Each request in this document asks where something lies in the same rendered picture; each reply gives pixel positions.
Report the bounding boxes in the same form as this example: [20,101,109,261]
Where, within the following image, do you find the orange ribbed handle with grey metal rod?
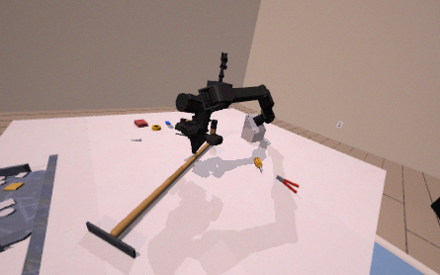
[254,157,263,171]

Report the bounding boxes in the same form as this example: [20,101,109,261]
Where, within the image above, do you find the long wooden-handled scraper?
[86,120,218,259]

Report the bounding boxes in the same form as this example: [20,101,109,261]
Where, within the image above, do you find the red-handled pliers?
[276,175,299,193]

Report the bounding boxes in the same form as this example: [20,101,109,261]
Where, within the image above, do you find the orange tile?
[3,183,24,191]

